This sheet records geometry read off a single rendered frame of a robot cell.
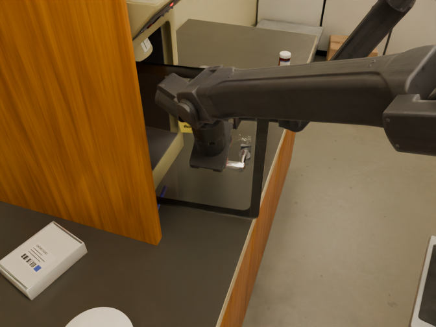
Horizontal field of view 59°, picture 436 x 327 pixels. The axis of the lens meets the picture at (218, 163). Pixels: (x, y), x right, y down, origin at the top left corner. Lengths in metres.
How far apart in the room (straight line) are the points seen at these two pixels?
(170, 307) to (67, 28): 0.60
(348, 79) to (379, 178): 2.38
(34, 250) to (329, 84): 0.82
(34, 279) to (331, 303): 1.45
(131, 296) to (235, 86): 0.59
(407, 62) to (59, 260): 0.84
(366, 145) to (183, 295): 2.27
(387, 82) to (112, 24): 0.45
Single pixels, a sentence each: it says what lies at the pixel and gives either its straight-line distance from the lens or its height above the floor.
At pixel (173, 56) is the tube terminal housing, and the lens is 1.09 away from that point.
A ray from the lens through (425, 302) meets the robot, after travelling 0.89.
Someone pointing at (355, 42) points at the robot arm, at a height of 1.41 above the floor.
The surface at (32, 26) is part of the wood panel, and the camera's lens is 0.77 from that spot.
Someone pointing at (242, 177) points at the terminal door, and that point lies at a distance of 0.89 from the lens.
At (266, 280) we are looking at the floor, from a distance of 2.06.
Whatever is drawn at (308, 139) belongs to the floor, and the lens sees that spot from 2.92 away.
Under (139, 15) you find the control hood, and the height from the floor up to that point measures 1.49.
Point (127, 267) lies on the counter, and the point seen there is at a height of 0.94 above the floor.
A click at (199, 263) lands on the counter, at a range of 0.96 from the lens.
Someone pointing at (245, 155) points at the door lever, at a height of 1.20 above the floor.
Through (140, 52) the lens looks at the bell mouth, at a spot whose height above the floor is 1.33.
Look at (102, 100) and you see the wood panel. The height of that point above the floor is 1.35.
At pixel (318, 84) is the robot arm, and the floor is 1.55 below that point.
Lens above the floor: 1.74
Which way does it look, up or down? 41 degrees down
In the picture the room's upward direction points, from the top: straight up
